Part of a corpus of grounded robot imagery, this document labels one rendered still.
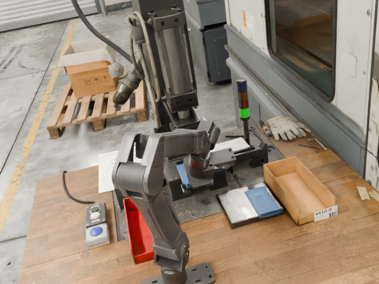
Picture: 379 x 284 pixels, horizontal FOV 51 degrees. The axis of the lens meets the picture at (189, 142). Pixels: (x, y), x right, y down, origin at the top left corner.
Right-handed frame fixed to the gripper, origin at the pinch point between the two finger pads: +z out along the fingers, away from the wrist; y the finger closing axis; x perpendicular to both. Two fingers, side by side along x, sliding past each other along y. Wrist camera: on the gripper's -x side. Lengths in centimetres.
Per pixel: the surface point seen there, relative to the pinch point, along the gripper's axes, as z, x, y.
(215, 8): 165, -106, 256
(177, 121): -10.0, 1.6, 17.5
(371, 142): -6, -58, -4
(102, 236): 6.1, 32.1, -7.0
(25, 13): 549, 165, 772
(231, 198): 6.2, -10.5, -5.5
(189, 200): 12.2, 2.2, -0.4
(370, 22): -30, -62, 25
